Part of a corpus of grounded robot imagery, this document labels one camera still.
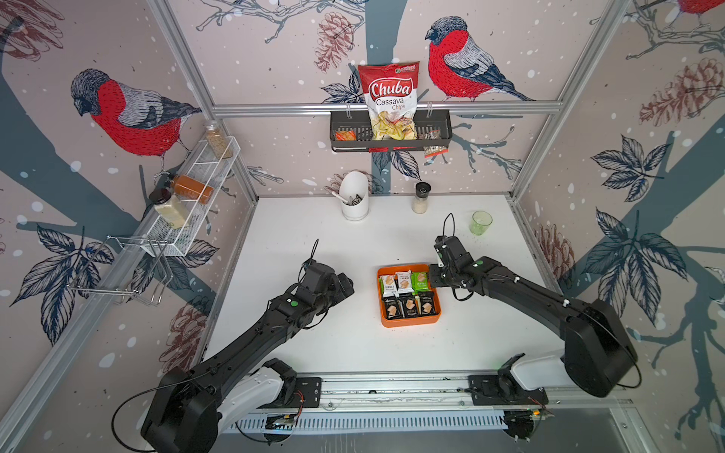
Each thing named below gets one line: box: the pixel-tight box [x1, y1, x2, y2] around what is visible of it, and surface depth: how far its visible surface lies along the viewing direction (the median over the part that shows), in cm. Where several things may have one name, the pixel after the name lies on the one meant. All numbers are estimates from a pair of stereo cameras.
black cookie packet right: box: [417, 291, 437, 316], surface depth 89 cm
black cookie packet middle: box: [398, 292, 418, 318], surface depth 89 cm
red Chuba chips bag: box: [357, 61, 421, 142], surface depth 85 cm
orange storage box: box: [376, 264, 442, 328], surface depth 87 cm
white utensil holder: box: [339, 170, 370, 221], surface depth 112 cm
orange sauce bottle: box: [171, 174, 215, 205], surface depth 74 cm
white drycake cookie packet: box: [395, 269, 415, 294], surface depth 94 cm
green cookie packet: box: [410, 271, 430, 296], surface depth 93 cm
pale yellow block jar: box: [154, 193, 187, 230], surface depth 68 cm
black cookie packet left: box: [382, 296, 400, 319], surface depth 87 cm
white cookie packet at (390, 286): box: [379, 274, 400, 299], surface depth 92 cm
